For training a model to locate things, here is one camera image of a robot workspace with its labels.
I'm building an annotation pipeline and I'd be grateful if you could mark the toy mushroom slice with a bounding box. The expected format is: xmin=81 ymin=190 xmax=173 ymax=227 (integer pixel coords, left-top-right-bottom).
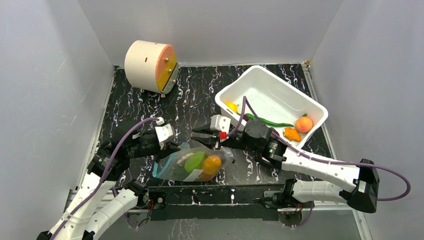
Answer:
xmin=177 ymin=152 xmax=194 ymax=166

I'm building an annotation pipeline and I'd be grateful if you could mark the green toy leaf vegetable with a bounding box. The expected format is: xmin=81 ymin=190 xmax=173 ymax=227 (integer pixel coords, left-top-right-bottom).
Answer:
xmin=184 ymin=151 xmax=206 ymax=173

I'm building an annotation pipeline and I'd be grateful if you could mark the toy peach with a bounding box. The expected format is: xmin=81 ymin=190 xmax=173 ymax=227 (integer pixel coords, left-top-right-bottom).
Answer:
xmin=295 ymin=113 xmax=314 ymax=133

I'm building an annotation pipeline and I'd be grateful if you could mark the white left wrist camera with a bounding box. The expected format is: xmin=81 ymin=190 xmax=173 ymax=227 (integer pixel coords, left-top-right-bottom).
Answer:
xmin=154 ymin=117 xmax=175 ymax=146

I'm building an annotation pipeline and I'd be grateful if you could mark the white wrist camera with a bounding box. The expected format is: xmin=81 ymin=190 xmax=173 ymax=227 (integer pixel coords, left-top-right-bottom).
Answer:
xmin=209 ymin=114 xmax=231 ymax=141
xmin=154 ymin=117 xmax=175 ymax=146

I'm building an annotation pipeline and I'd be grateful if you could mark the toy orange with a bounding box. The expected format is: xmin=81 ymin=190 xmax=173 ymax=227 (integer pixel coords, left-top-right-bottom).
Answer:
xmin=202 ymin=155 xmax=222 ymax=176

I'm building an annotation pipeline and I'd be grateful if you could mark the green toy chili pepper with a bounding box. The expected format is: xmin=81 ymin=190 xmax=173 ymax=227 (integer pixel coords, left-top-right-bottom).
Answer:
xmin=243 ymin=113 xmax=294 ymax=127

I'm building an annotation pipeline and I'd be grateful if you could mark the orange toy pineapple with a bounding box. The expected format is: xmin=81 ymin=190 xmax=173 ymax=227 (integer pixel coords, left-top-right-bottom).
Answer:
xmin=171 ymin=164 xmax=214 ymax=182

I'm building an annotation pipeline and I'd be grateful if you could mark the orange toy carrot piece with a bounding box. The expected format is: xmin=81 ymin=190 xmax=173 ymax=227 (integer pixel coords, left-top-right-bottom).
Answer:
xmin=283 ymin=127 xmax=302 ymax=142

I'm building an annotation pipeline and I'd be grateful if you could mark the clear blue zip top bag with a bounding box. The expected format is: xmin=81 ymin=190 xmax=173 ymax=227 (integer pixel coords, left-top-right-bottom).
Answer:
xmin=152 ymin=143 xmax=234 ymax=182

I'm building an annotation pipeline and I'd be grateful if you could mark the yellow toy lemon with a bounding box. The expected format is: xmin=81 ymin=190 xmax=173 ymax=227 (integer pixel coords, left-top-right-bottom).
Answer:
xmin=225 ymin=102 xmax=239 ymax=114

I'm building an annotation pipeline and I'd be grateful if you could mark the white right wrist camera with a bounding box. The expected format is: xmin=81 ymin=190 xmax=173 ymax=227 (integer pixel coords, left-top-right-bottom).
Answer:
xmin=209 ymin=114 xmax=231 ymax=141

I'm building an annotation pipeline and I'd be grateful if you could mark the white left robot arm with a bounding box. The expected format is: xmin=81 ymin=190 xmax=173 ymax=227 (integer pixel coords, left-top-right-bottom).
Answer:
xmin=37 ymin=124 xmax=179 ymax=240

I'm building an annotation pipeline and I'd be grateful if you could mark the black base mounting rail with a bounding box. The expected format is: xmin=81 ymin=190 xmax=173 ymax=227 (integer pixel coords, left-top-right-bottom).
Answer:
xmin=125 ymin=183 xmax=332 ymax=229

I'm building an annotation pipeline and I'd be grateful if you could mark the white plastic bin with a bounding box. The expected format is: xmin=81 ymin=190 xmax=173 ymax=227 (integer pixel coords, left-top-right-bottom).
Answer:
xmin=214 ymin=65 xmax=329 ymax=152

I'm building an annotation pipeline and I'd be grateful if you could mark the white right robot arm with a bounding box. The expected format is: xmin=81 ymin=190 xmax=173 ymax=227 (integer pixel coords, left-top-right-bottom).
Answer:
xmin=191 ymin=118 xmax=380 ymax=214

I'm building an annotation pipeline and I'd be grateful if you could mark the cream cylindrical container orange lid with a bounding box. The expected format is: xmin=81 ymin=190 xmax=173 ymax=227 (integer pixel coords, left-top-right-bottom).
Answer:
xmin=124 ymin=40 xmax=179 ymax=98

